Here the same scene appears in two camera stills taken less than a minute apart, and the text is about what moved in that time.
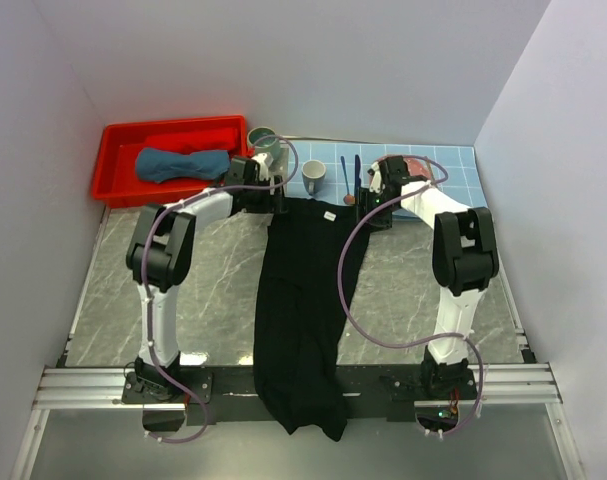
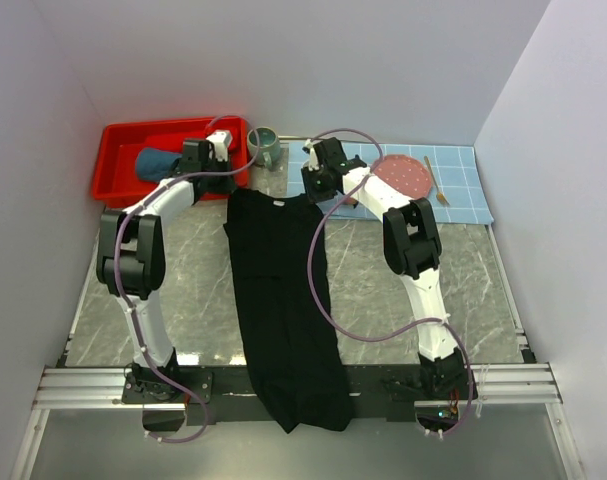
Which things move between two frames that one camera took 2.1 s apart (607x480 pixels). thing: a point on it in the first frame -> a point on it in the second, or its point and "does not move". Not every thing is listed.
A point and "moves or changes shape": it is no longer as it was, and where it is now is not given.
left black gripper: (272, 203) -> (228, 184)
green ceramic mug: (270, 145) does not move
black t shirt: (299, 320) moves or changes shape
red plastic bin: (117, 180) does not move
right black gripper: (364, 200) -> (312, 194)
